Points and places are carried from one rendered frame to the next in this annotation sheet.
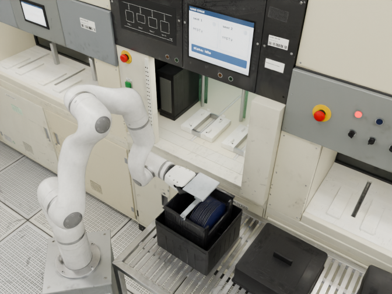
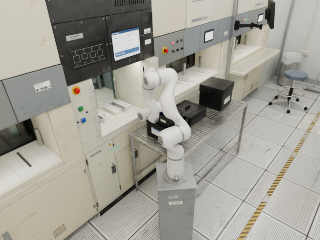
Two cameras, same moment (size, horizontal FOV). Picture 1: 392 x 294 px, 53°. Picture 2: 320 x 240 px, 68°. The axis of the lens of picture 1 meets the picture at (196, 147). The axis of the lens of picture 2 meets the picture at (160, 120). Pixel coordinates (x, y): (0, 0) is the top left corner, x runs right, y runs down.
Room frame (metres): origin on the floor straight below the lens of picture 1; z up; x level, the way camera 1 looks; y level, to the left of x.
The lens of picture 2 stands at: (0.87, 1.81, 2.04)
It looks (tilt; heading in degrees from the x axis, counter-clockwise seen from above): 31 degrees down; 279
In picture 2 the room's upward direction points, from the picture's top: 2 degrees counter-clockwise
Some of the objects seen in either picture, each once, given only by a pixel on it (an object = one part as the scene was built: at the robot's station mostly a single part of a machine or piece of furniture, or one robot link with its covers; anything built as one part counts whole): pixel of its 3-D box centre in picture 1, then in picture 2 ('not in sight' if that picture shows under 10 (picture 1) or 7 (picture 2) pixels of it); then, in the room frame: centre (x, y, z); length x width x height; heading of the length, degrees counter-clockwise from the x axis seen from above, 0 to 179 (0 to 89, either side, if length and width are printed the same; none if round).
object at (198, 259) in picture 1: (199, 227); (167, 126); (1.10, -0.02, 0.85); 0.28 x 0.28 x 0.17; 55
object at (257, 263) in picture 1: (280, 265); (187, 111); (0.92, -0.36, 0.83); 0.29 x 0.29 x 0.13; 55
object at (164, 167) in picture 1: (167, 171); not in sight; (1.19, 0.12, 1.09); 0.09 x 0.03 x 0.08; 145
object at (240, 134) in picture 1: (247, 141); (116, 106); (1.65, -0.28, 0.89); 0.22 x 0.21 x 0.04; 146
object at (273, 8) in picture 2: not in sight; (257, 16); (0.14, -1.44, 1.57); 0.53 x 0.40 x 0.36; 146
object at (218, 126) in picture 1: (206, 123); (95, 116); (1.80, -0.06, 0.89); 0.22 x 0.21 x 0.04; 146
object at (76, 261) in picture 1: (74, 246); (175, 165); (0.98, 0.50, 0.85); 0.19 x 0.19 x 0.18
